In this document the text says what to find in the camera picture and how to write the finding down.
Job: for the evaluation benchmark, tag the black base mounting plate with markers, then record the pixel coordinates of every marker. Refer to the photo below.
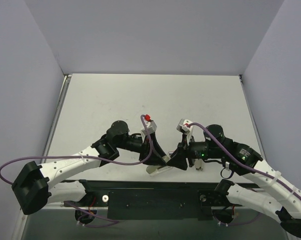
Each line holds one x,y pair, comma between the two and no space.
133,200

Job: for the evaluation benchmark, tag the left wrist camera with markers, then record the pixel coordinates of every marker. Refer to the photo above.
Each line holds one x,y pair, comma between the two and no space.
151,127

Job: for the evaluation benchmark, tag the large black beige stapler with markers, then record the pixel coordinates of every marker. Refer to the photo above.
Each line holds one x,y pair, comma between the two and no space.
198,164

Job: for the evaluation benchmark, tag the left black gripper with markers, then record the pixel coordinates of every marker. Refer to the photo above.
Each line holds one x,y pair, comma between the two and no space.
145,149

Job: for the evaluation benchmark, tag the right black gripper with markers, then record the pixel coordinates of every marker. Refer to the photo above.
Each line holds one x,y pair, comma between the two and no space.
187,152

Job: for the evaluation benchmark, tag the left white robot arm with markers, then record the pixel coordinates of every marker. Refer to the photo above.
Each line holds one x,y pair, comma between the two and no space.
39,184

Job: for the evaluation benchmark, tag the aluminium frame rail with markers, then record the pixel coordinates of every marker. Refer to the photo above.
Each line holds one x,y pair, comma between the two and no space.
59,106

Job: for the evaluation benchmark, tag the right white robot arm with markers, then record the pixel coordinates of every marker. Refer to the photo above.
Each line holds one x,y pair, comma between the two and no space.
282,200

